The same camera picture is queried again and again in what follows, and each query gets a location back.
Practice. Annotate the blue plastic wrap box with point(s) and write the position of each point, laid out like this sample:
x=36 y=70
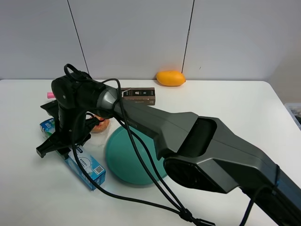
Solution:
x=88 y=162

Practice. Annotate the green round plate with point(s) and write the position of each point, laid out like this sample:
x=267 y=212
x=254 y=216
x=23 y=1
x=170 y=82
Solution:
x=123 y=162

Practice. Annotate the pink saucepan with handle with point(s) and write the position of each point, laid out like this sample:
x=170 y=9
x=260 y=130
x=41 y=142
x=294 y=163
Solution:
x=50 y=95

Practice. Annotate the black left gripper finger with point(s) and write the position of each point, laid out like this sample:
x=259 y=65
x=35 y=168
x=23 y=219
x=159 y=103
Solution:
x=49 y=145

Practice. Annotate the yellow mango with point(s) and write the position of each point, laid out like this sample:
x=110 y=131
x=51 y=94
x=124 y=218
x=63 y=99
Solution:
x=170 y=78

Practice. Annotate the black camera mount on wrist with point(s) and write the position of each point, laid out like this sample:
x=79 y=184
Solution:
x=51 y=108

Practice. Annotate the brown rectangular carton box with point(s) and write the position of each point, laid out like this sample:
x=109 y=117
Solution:
x=144 y=96

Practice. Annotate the fruit tart pastry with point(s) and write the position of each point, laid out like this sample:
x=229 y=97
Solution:
x=102 y=126

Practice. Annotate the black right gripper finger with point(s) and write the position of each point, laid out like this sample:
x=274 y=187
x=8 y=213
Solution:
x=64 y=152

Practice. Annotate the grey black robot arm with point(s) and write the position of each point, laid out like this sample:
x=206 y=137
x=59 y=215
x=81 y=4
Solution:
x=198 y=152

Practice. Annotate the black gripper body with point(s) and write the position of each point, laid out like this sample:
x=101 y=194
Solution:
x=67 y=123

